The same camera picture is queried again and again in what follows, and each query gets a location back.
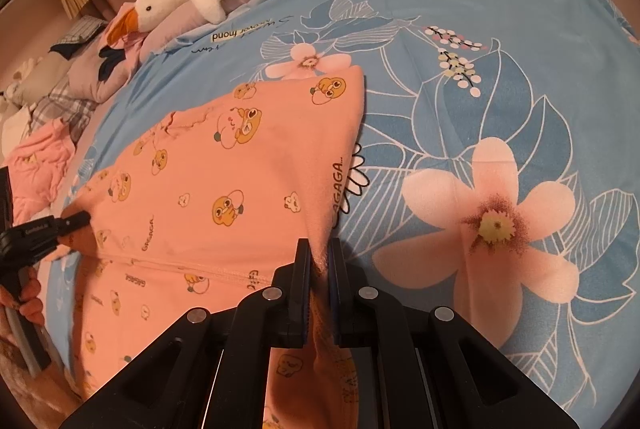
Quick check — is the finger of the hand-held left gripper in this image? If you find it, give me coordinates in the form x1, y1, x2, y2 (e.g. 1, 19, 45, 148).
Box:
56, 211, 93, 241

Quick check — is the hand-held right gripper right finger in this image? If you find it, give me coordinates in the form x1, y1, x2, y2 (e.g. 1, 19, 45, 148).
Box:
327, 238, 583, 429

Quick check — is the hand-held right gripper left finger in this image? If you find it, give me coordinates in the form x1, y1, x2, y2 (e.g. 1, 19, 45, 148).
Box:
59, 238, 312, 429

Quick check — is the pink cartoon print garment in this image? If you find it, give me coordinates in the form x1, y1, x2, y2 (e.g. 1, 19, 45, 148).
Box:
70, 66, 368, 429

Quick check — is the person's left forearm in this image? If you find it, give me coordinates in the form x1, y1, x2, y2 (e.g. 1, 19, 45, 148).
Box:
0, 309, 83, 416

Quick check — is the pink crumpled clothes pile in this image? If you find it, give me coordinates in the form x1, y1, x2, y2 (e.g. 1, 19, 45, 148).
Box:
0, 118, 77, 230

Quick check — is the person's left hand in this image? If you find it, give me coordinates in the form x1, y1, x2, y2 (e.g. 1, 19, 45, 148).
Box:
0, 266, 47, 327

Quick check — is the pink bed sheet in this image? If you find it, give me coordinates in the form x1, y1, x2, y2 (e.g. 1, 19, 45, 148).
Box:
37, 96, 118, 290

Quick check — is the white cloth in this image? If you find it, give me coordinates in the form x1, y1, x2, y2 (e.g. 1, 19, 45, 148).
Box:
0, 104, 38, 154

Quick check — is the grey plaid cloth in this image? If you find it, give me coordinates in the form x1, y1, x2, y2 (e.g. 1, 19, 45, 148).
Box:
30, 76, 98, 144

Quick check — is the beige pillow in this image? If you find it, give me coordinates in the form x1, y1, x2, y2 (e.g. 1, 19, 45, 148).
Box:
67, 21, 146, 104

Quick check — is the dark navy cloth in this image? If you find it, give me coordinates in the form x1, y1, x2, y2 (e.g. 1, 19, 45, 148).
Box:
97, 46, 123, 82

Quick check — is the blue checked cloth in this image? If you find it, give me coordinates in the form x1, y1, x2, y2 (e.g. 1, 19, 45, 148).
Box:
50, 15, 108, 57

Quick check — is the blue floral blanket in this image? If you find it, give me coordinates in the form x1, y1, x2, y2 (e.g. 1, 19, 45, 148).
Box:
65, 0, 640, 429

